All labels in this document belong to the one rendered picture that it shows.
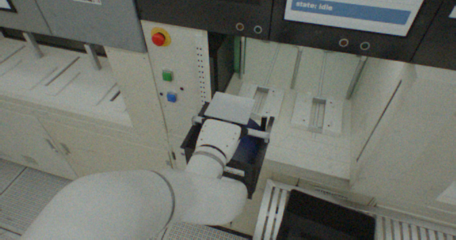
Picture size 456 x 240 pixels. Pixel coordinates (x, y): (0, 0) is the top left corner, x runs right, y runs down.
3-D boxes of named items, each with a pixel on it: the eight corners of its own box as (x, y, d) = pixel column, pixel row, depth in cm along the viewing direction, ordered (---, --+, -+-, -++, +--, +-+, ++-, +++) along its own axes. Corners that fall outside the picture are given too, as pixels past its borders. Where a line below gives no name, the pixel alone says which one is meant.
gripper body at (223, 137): (191, 162, 74) (207, 131, 81) (229, 172, 72) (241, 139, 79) (188, 144, 69) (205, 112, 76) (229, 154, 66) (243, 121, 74)
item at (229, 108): (185, 187, 98) (174, 123, 75) (207, 142, 111) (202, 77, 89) (256, 207, 93) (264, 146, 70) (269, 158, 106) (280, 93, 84)
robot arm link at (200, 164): (226, 161, 65) (188, 150, 67) (205, 214, 56) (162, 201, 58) (226, 180, 71) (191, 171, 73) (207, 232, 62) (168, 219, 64)
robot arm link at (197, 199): (230, 194, 37) (253, 180, 67) (121, 162, 40) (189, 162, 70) (212, 266, 36) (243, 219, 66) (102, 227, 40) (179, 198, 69)
